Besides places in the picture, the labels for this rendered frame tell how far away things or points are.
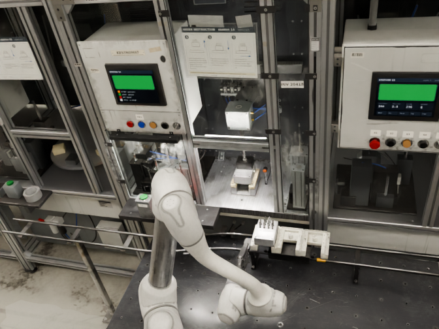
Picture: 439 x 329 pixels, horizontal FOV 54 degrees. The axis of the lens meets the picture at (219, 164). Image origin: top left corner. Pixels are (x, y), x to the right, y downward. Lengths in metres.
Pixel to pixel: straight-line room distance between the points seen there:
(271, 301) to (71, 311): 1.81
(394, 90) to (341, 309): 1.01
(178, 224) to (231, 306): 0.54
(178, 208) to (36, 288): 2.25
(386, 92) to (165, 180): 0.87
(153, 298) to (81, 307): 1.39
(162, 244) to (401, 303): 1.12
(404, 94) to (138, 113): 1.14
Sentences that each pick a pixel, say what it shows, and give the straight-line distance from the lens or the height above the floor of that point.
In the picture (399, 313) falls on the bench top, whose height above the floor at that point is 0.68.
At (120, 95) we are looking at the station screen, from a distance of 2.00.
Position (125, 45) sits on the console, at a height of 1.81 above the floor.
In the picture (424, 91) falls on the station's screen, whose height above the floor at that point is 1.63.
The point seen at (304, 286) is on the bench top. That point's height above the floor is 0.68.
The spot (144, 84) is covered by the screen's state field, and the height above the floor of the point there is 1.64.
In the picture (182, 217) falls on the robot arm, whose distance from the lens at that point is 1.43.
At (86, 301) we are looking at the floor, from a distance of 3.28.
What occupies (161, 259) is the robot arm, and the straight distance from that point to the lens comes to 1.78.
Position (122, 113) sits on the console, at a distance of 2.08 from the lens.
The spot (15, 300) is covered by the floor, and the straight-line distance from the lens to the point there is 3.55.
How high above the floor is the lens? 2.45
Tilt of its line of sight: 37 degrees down
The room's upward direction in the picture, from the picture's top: 9 degrees counter-clockwise
